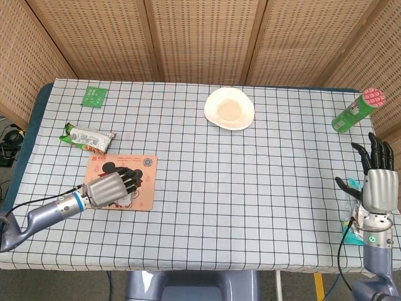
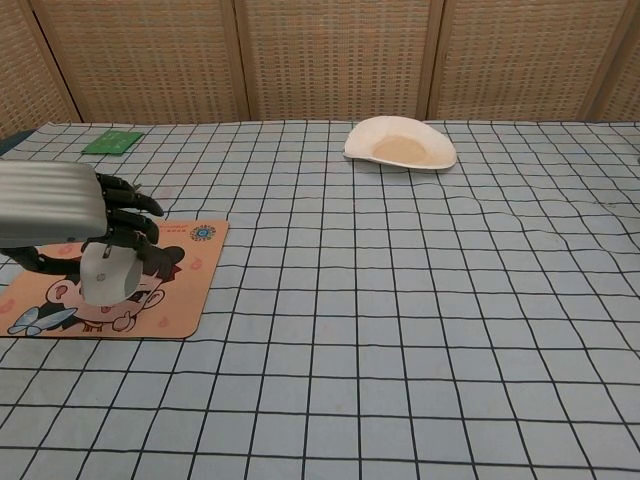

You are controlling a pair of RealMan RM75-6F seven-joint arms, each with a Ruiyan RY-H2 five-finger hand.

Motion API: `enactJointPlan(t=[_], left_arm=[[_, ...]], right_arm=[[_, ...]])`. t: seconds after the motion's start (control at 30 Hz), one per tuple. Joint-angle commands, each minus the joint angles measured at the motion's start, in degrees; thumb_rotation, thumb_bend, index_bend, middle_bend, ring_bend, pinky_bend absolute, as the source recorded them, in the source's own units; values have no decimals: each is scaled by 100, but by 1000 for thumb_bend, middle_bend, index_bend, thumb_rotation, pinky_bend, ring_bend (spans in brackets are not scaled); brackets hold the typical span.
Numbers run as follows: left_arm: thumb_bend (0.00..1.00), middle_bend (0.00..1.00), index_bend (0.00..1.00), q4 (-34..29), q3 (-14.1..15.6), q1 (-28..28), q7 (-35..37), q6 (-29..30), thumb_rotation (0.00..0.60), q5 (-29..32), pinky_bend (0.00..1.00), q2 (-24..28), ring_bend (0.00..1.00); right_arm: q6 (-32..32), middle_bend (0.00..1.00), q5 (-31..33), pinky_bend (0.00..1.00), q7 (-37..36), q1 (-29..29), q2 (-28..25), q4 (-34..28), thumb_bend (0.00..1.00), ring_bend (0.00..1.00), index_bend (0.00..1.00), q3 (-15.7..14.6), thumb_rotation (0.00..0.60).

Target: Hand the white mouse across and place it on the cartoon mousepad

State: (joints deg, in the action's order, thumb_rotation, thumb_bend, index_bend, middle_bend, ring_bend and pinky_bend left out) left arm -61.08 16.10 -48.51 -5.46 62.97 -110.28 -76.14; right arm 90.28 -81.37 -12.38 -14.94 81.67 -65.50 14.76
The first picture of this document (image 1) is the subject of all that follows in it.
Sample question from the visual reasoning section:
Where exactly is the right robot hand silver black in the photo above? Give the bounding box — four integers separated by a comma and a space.
335, 132, 399, 218

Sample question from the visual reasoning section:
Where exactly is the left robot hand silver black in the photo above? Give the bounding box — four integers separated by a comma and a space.
83, 167, 142, 209

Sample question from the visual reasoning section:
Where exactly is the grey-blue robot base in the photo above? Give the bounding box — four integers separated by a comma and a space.
125, 269, 261, 301

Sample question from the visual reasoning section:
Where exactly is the orange cartoon girl mouse pad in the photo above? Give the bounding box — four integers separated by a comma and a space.
80, 152, 158, 212

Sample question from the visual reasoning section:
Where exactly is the teal clear snack bag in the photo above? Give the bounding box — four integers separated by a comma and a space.
341, 177, 367, 246

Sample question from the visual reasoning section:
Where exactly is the green white snack bar wrapper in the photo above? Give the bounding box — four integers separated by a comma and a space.
59, 122, 117, 154

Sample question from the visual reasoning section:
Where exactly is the green chip tube red lid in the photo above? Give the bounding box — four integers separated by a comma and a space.
331, 88, 387, 134

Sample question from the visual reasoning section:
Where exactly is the green flat sachet packet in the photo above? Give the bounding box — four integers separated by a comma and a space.
81, 86, 108, 108

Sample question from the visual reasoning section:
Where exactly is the blue checkered tablecloth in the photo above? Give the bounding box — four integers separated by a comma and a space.
0, 78, 401, 273

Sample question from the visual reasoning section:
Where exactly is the white table leg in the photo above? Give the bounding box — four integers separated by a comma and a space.
274, 269, 283, 301

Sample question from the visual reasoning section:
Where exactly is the white shallow bowl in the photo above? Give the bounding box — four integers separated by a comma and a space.
204, 87, 255, 130

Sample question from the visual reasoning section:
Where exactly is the bamboo folding screen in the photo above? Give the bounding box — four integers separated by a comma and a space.
0, 0, 401, 217

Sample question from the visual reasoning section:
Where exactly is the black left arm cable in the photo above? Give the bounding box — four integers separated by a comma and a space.
4, 184, 86, 219

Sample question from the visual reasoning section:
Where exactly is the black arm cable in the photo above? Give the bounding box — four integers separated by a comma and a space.
4, 184, 86, 219
337, 216, 358, 292

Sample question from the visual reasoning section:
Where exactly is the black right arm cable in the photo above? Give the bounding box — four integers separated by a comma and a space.
337, 216, 358, 292

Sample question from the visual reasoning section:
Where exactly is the blue floor cable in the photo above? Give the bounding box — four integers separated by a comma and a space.
105, 270, 114, 301
331, 273, 343, 301

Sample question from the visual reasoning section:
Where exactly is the black floor cables bundle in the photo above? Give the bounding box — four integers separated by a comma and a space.
0, 115, 26, 167

